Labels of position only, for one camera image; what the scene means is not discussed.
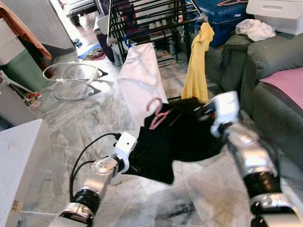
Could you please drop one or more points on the dark green sofa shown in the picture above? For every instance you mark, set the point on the dark green sofa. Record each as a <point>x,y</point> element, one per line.
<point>270,123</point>

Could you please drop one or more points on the green plastic bin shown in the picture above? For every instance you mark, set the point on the green plastic bin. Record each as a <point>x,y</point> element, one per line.
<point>26,71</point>

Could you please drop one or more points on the small colourful carton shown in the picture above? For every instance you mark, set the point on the small colourful carton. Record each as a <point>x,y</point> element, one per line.
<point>31,99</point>

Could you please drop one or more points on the pink plastic hanger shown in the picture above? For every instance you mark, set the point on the pink plastic hanger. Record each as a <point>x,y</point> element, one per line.
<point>158,118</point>
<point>232,2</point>

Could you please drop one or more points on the black metal drying rack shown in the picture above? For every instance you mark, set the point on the black metal drying rack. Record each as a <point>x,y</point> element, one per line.
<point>161,30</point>

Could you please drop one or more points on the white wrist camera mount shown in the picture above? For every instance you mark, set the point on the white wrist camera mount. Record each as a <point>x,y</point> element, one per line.
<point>226,111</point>
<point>125,144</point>

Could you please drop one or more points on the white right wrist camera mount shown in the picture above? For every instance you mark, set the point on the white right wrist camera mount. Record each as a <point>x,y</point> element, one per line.
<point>226,111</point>

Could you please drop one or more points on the blue plastic hanger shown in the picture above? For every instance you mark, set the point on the blue plastic hanger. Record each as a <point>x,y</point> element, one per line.
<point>198,21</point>
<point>127,43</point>

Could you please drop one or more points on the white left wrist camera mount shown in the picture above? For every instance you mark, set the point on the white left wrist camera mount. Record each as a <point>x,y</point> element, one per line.
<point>125,144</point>

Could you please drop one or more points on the white folding table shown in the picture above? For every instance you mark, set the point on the white folding table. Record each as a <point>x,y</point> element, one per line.
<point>21,170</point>

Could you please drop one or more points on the white plastic storage box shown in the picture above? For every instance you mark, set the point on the white plastic storage box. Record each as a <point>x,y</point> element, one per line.
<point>277,14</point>

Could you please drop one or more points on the blue suitcase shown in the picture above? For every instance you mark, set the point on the blue suitcase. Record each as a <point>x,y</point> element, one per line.
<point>222,19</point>

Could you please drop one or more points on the yellow shirt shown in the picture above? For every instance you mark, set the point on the yellow shirt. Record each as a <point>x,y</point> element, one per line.
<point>196,71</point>

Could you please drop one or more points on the white shirt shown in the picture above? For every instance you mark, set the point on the white shirt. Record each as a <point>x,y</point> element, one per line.
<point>142,80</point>

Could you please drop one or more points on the pink seat cover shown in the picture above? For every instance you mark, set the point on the pink seat cover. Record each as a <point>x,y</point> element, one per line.
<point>286,85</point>

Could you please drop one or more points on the blue door mat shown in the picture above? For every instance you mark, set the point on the blue door mat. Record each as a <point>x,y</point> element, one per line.
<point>92,53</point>

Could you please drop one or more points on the brown wooden board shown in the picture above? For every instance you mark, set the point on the brown wooden board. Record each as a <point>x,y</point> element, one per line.
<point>23,30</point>

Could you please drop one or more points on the black garment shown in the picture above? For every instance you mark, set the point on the black garment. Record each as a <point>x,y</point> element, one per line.
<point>180,137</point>

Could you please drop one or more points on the crumpled white cloth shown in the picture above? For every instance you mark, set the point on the crumpled white cloth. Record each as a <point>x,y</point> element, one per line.
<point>255,29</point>

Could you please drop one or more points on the white car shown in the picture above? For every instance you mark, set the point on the white car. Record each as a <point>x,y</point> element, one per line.
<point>78,9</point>

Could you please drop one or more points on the grey plastic laundry bin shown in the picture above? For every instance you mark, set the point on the grey plastic laundry bin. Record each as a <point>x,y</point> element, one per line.
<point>12,104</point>

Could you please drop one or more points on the purple chair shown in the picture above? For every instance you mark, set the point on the purple chair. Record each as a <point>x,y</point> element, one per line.
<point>128,16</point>

